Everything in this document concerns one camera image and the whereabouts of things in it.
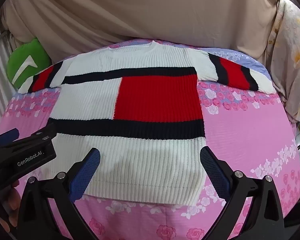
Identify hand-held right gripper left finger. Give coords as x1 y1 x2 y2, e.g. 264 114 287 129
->
16 147 102 240

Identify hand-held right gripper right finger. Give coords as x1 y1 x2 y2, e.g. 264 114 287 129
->
199 146 286 240

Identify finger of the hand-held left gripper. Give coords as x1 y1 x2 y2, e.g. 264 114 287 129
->
0 128 20 153
30 123 58 144

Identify white red navy knit sweater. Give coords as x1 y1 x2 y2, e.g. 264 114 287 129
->
18 40 277 205

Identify person's left hand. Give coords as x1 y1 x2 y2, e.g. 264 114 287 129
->
2 180 23 233

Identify pink floral bedsheet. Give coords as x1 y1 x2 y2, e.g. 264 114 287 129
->
0 39 300 240

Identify green pillow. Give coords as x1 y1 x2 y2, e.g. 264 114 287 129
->
7 38 52 89

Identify cream floral cloth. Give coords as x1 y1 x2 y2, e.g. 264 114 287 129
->
266 0 300 123

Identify beige draped cloth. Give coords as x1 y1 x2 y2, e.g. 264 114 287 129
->
0 0 284 63

